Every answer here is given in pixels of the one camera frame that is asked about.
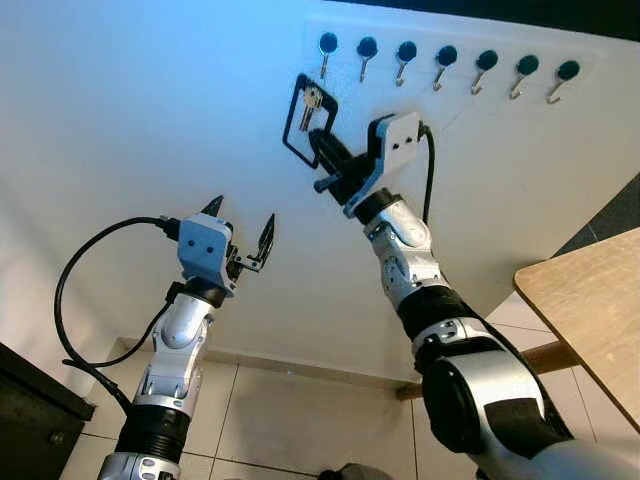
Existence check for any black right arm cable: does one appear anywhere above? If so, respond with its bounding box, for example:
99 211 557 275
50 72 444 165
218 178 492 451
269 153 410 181
417 121 438 227

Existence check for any silver key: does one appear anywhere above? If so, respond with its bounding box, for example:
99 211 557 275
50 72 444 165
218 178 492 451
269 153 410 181
282 73 340 169

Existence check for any dark blue wall hook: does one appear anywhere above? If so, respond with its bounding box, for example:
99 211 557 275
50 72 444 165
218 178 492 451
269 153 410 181
317 32 339 80
393 40 418 89
508 54 540 101
470 49 499 97
432 44 459 93
357 36 379 84
546 60 581 106

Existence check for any wooden table leg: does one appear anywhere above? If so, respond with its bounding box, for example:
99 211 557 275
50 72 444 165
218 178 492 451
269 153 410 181
395 340 583 402

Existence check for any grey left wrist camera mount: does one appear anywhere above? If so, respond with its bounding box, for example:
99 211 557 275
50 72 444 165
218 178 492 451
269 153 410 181
178 213 239 298

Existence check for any grey robot foot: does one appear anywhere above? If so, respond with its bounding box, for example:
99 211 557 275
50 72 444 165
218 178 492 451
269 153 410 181
320 463 396 480

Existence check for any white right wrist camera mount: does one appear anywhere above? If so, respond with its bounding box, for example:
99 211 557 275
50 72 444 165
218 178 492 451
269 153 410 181
345 112 424 217

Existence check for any black cabinet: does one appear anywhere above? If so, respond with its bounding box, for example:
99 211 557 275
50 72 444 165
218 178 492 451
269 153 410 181
0 342 97 480

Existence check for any light wooden table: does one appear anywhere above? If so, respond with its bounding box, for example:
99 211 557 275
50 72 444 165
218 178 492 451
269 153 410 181
513 228 640 431

